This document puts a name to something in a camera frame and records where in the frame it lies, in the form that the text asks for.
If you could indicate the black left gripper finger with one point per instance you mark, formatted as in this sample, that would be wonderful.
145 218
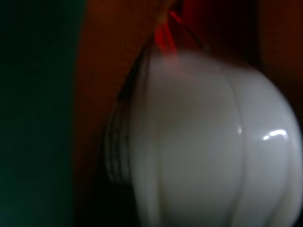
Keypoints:
118 142

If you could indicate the white hard hat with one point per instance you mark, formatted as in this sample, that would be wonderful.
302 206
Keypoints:
201 142

